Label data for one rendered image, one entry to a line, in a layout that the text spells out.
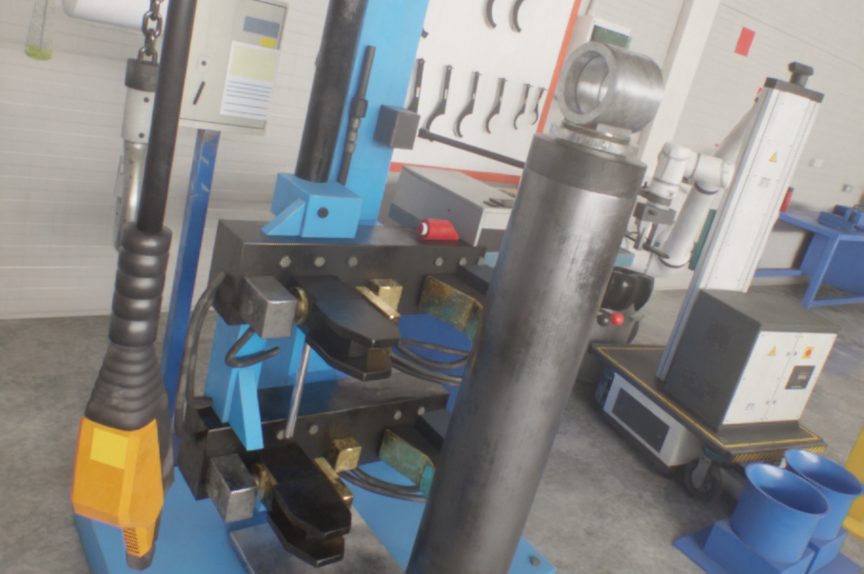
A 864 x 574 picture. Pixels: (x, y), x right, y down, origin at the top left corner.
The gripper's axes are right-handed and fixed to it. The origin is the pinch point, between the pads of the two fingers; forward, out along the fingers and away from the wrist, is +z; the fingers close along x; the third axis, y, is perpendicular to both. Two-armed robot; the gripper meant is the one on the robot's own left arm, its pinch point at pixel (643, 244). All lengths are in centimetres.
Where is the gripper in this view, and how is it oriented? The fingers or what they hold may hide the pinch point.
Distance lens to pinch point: 239.3
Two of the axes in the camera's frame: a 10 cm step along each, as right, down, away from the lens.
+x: 8.9, 1.1, 4.4
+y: 3.8, 3.5, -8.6
